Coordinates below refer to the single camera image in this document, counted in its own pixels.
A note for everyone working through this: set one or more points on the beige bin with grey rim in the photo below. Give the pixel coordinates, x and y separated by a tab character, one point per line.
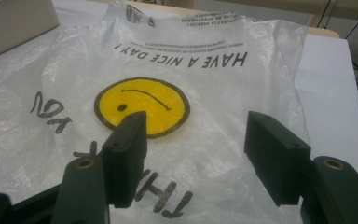
9	21

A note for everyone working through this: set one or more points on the clear smiley-print plastic bag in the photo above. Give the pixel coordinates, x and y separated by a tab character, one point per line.
205	155

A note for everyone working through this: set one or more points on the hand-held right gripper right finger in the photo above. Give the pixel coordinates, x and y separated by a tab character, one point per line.
276	158

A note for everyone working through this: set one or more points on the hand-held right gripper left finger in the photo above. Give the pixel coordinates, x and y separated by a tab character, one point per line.
126	161

